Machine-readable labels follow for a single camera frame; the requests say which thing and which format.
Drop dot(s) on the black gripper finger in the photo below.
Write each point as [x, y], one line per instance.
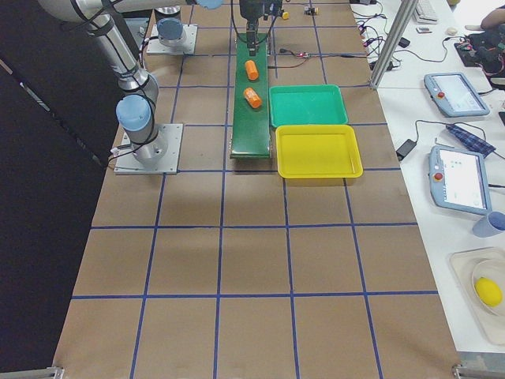
[251, 37]

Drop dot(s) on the teach pendant near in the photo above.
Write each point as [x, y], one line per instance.
[458, 180]

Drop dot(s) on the green conveyor belt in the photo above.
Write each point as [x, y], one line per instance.
[251, 137]

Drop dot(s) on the yellow lemon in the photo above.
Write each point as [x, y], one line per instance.
[488, 292]

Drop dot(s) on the yellow plastic tray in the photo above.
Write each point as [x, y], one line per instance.
[317, 152]

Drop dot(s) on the black power adapter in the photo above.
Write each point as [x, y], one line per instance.
[405, 149]

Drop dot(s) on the green plastic tray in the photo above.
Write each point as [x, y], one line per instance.
[318, 104]

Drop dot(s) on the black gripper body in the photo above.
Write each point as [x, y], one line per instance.
[250, 9]

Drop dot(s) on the blue cup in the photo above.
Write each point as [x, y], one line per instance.
[490, 225]

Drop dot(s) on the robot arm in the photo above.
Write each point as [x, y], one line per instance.
[170, 36]
[136, 111]

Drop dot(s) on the teach pendant far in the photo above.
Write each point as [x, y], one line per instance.
[453, 94]

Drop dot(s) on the blue checked cloth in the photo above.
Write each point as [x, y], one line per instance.
[471, 141]

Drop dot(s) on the teach pendant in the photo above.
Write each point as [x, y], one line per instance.
[453, 94]
[458, 180]

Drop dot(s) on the orange 4680 battery cylinder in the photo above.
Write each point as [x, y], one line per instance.
[252, 98]

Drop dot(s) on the white bowl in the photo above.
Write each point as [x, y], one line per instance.
[494, 270]

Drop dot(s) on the plain orange cylinder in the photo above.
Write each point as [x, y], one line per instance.
[251, 70]

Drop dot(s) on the aluminium frame post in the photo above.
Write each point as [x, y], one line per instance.
[401, 20]

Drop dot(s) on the beige tray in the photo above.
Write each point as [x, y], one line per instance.
[463, 264]

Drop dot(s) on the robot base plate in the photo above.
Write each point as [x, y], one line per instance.
[159, 157]
[185, 45]

